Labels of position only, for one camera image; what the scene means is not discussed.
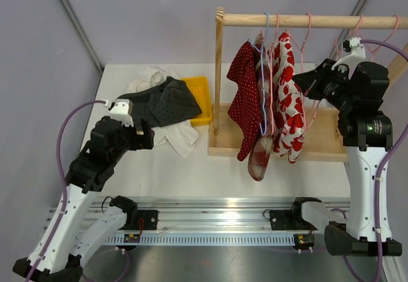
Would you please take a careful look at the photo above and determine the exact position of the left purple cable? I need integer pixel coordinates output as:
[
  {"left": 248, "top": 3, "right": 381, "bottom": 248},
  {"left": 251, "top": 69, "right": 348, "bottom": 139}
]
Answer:
[{"left": 24, "top": 100, "right": 106, "bottom": 282}]

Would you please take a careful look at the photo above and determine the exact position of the pink wire hanger grey skirt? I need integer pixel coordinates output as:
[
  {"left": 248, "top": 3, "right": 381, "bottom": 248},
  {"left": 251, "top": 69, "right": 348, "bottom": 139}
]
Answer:
[{"left": 307, "top": 14, "right": 364, "bottom": 128}]

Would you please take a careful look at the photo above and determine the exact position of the dark grey dotted skirt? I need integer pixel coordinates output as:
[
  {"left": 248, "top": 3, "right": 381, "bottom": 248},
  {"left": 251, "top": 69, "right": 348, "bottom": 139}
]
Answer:
[{"left": 119, "top": 77, "right": 202, "bottom": 127}]

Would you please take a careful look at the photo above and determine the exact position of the yellow plastic tray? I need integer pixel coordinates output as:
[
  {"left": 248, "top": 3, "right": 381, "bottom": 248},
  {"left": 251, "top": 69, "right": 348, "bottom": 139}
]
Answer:
[{"left": 182, "top": 76, "right": 213, "bottom": 126}]

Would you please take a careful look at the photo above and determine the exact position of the dark red polka dot skirt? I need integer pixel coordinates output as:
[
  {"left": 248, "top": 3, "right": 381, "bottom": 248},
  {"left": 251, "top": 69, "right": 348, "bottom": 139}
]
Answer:
[{"left": 226, "top": 41, "right": 261, "bottom": 161}]

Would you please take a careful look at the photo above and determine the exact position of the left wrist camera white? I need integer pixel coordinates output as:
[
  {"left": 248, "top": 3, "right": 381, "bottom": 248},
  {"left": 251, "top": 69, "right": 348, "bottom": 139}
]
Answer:
[{"left": 103, "top": 99, "right": 134, "bottom": 127}]

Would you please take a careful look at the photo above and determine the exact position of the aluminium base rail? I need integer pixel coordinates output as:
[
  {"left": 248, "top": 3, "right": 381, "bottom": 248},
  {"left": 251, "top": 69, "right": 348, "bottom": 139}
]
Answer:
[{"left": 47, "top": 197, "right": 351, "bottom": 235}]

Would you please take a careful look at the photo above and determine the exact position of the red plaid skirt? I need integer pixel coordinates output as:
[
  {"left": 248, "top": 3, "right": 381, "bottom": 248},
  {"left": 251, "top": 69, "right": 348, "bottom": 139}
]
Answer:
[{"left": 248, "top": 31, "right": 273, "bottom": 181}]

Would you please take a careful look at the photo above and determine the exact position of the purple cable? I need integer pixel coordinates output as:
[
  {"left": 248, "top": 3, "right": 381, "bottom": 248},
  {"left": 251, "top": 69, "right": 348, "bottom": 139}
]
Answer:
[
  {"left": 324, "top": 39, "right": 408, "bottom": 282},
  {"left": 24, "top": 100, "right": 106, "bottom": 282}
]

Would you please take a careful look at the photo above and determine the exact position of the small circuit board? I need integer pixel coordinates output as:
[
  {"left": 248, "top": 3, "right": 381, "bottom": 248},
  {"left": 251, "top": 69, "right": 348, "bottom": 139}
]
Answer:
[{"left": 124, "top": 234, "right": 140, "bottom": 243}]

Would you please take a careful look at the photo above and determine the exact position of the wooden clothes rack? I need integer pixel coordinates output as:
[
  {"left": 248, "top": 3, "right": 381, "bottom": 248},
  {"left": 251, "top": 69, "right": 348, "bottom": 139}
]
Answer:
[{"left": 208, "top": 7, "right": 407, "bottom": 162}]

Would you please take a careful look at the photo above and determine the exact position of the white pleated skirt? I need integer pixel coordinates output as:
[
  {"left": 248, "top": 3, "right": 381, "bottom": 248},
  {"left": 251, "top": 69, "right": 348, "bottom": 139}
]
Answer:
[{"left": 126, "top": 66, "right": 199, "bottom": 158}]

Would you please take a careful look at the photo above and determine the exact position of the white slotted cable duct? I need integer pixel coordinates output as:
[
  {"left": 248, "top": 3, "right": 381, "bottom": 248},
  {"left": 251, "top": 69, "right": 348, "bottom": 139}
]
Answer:
[{"left": 104, "top": 233, "right": 295, "bottom": 246}]

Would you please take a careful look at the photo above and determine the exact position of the pink wire hanger floral skirt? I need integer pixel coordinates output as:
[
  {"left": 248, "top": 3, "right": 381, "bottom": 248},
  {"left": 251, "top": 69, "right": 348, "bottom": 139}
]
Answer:
[{"left": 289, "top": 12, "right": 316, "bottom": 130}]

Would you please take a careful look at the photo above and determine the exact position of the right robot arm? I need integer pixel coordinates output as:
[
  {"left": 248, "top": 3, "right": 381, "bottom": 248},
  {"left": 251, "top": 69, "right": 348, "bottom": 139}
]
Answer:
[{"left": 269, "top": 59, "right": 402, "bottom": 257}]

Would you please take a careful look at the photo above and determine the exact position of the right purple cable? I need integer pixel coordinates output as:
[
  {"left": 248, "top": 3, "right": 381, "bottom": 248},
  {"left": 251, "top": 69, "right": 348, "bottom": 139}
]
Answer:
[{"left": 324, "top": 39, "right": 408, "bottom": 282}]

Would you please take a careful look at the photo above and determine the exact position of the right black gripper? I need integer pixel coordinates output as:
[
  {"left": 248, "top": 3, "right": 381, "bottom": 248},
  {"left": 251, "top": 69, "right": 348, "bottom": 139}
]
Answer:
[{"left": 293, "top": 59, "right": 357, "bottom": 113}]

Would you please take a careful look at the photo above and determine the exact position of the pink wire hanger white skirt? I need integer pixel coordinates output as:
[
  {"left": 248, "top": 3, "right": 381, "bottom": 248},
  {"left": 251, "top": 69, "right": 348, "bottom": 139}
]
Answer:
[{"left": 366, "top": 14, "right": 400, "bottom": 63}]

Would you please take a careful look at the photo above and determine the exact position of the blue wire hanger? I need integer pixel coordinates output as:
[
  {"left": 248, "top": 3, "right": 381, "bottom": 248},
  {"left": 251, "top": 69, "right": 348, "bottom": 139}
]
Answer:
[{"left": 252, "top": 12, "right": 270, "bottom": 136}]

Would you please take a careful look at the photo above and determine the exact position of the pink wire hanger plaid skirt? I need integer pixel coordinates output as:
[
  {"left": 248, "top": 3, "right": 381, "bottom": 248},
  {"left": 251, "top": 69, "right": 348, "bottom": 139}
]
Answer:
[{"left": 268, "top": 12, "right": 280, "bottom": 136}]

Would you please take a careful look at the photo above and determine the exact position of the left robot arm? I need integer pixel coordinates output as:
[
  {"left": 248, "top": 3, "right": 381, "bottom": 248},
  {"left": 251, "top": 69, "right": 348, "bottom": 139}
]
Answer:
[{"left": 13, "top": 116, "right": 154, "bottom": 281}]

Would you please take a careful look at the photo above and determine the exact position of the white red floral skirt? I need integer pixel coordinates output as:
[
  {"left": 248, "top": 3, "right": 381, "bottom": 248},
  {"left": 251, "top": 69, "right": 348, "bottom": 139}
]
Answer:
[{"left": 273, "top": 32, "right": 306, "bottom": 164}]

